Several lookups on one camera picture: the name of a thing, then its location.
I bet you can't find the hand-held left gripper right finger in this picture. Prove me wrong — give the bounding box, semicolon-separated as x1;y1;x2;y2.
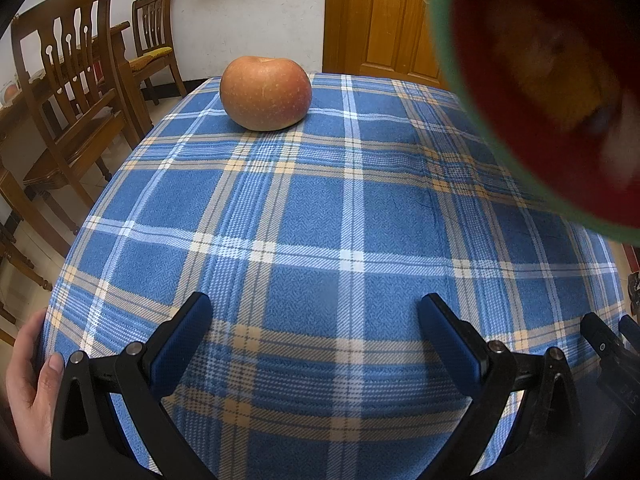
417;292;583;480

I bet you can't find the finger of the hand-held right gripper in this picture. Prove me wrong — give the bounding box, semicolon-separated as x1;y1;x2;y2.
617;315;640;351
580;312;626;376

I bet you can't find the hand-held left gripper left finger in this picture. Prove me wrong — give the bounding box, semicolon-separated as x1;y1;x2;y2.
50;291;216;480

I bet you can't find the red basin with green rim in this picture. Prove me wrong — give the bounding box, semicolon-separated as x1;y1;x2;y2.
430;0;640;246

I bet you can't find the person's left hand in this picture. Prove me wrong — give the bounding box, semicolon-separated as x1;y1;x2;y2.
5;307;66;478

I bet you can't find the blue plaid tablecloth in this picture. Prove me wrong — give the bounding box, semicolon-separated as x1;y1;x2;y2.
37;72;626;480

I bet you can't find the red apple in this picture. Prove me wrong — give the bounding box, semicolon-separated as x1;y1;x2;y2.
220;56;313;132

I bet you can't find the yellow seat cushion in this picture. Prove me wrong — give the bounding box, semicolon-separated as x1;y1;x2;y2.
131;46;173;68

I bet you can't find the small wooden chair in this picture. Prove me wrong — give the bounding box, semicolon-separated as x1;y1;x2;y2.
131;0;188;106

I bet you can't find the wooden panel door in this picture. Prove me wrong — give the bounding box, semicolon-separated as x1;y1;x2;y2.
322;0;443;86

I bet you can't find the large wooden chair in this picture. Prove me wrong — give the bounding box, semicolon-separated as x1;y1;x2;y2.
11;0;141;236

